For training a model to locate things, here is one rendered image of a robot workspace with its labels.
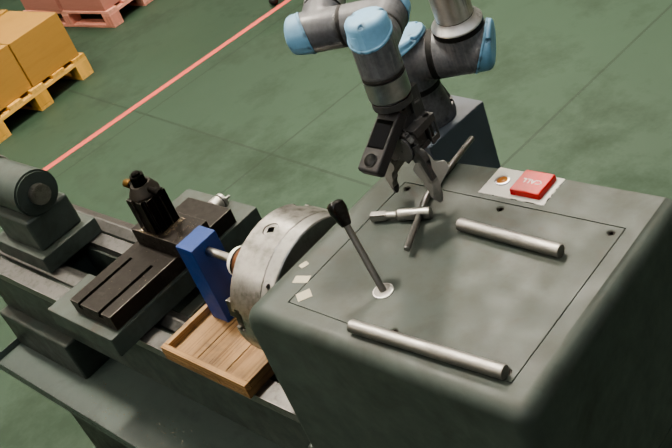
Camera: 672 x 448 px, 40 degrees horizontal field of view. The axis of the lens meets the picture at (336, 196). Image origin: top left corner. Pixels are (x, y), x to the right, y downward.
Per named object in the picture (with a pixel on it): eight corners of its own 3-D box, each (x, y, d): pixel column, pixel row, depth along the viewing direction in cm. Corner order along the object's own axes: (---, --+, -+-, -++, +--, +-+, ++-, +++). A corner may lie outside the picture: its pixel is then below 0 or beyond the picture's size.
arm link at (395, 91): (387, 88, 151) (350, 84, 156) (395, 112, 153) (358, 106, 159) (414, 64, 155) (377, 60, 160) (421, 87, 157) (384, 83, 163)
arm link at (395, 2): (347, -10, 165) (332, 20, 157) (407, -22, 161) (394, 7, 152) (360, 29, 169) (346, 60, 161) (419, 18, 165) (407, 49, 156)
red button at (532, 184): (558, 183, 162) (555, 173, 161) (540, 203, 159) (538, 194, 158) (528, 177, 166) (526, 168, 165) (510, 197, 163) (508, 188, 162)
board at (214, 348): (352, 289, 218) (347, 277, 216) (250, 399, 199) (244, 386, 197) (266, 261, 238) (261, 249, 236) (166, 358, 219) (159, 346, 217)
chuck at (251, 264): (388, 282, 204) (334, 178, 185) (302, 394, 189) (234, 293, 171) (358, 273, 210) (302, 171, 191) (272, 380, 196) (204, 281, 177)
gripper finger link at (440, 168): (466, 183, 165) (437, 141, 163) (448, 203, 162) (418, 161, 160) (455, 186, 167) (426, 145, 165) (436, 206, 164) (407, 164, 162)
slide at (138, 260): (236, 221, 246) (230, 208, 244) (117, 331, 224) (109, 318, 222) (194, 209, 258) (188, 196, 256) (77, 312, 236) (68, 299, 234)
